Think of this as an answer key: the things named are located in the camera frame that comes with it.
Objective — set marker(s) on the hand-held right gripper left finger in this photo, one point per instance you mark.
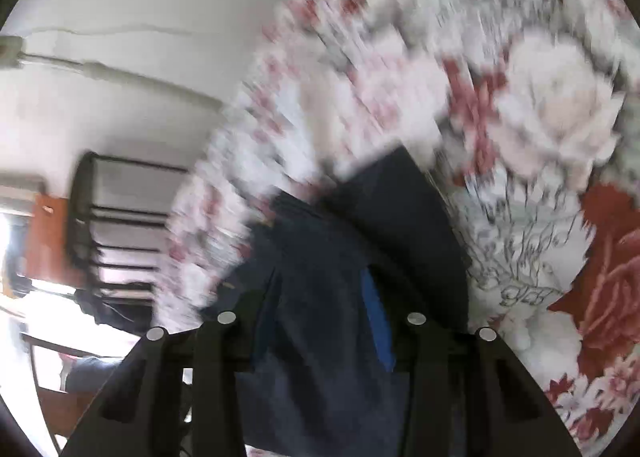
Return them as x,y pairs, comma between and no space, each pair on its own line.
215,377

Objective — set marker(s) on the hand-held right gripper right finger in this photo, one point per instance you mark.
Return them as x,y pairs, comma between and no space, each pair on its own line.
380,332

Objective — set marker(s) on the navy cardigan with yellow trim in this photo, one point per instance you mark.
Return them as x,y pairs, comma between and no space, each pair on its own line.
320,262

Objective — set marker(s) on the dark green cushion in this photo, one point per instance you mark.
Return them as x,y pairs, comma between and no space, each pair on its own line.
90,374

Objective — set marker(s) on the black metal rack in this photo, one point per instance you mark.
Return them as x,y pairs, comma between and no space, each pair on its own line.
77,217

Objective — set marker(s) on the orange box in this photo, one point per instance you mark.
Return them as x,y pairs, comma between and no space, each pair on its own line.
50,237

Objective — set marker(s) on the floral blanket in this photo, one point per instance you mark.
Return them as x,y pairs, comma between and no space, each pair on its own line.
550,87

